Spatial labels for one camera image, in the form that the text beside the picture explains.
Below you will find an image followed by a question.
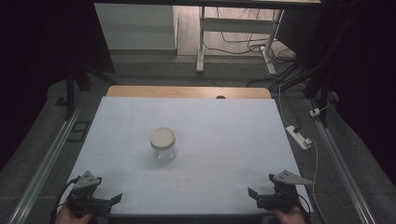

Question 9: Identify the clear glass jar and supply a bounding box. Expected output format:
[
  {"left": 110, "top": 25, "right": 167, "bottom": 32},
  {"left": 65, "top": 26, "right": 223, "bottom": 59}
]
[{"left": 150, "top": 138, "right": 177, "bottom": 164}]

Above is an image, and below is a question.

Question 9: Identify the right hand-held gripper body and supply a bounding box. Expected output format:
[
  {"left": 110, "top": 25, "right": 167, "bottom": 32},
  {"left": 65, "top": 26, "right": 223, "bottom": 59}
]
[{"left": 256, "top": 169, "right": 314, "bottom": 215}]

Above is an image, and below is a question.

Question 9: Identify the person's left hand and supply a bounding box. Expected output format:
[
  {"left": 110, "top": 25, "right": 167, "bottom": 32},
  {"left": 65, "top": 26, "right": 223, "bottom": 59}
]
[{"left": 54, "top": 204, "right": 94, "bottom": 224}]

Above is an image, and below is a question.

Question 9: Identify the wooden table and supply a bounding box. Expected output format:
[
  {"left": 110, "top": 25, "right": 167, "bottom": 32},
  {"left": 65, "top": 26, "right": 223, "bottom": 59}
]
[{"left": 106, "top": 85, "right": 273, "bottom": 100}]

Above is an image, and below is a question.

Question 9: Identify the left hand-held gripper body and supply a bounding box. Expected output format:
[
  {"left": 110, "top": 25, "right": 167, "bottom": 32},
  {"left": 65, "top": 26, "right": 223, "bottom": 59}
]
[{"left": 64, "top": 170, "right": 114, "bottom": 217}]

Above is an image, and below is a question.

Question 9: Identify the white cabinet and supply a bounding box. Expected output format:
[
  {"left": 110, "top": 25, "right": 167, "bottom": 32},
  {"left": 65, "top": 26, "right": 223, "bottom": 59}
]
[{"left": 93, "top": 3, "right": 179, "bottom": 51}]

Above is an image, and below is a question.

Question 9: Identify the tangle of black floor cables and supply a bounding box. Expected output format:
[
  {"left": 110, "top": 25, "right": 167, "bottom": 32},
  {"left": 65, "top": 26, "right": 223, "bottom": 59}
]
[{"left": 204, "top": 7, "right": 300, "bottom": 89}]

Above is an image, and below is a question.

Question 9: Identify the white desk frame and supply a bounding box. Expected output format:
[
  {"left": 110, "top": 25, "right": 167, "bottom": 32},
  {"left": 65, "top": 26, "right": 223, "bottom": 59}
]
[{"left": 195, "top": 6, "right": 285, "bottom": 76}]

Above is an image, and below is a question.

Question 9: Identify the white power cable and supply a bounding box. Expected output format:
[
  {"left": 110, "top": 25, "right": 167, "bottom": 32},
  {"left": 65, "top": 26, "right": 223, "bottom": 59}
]
[{"left": 277, "top": 83, "right": 331, "bottom": 224}]

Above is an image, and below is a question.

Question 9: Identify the black tripod stand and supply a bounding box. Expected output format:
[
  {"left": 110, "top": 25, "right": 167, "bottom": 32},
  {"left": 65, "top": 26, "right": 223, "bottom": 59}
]
[
  {"left": 63, "top": 59, "right": 120, "bottom": 121},
  {"left": 270, "top": 12, "right": 362, "bottom": 129}
]

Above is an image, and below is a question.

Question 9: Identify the white foam board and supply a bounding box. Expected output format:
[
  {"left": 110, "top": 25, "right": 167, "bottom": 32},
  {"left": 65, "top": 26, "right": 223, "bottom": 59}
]
[{"left": 53, "top": 95, "right": 314, "bottom": 217}]

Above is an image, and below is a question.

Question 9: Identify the aluminium floor rail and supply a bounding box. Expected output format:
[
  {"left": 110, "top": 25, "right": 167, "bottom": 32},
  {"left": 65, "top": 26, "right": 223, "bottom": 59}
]
[
  {"left": 305, "top": 98, "right": 377, "bottom": 224},
  {"left": 7, "top": 105, "right": 84, "bottom": 224}
]

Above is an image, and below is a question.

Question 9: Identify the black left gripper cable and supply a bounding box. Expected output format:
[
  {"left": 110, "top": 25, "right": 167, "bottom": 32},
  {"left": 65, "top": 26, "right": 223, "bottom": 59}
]
[{"left": 49, "top": 175, "right": 81, "bottom": 224}]

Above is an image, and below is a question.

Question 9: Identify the white power strip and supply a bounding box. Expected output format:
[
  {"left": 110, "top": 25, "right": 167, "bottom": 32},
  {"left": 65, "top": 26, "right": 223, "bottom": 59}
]
[{"left": 285, "top": 124, "right": 313, "bottom": 151}]

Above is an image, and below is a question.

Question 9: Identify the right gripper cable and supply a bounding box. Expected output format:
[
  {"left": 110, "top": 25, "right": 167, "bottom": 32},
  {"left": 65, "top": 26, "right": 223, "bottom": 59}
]
[{"left": 295, "top": 193, "right": 314, "bottom": 220}]

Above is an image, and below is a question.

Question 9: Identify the person's right hand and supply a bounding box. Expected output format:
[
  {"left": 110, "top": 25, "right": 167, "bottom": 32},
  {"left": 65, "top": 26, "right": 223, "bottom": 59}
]
[{"left": 273, "top": 205, "right": 308, "bottom": 224}]

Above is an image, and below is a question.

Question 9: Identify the cream round jar lid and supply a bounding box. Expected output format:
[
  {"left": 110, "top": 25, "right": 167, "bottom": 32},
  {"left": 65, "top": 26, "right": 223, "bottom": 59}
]
[{"left": 148, "top": 126, "right": 177, "bottom": 150}]

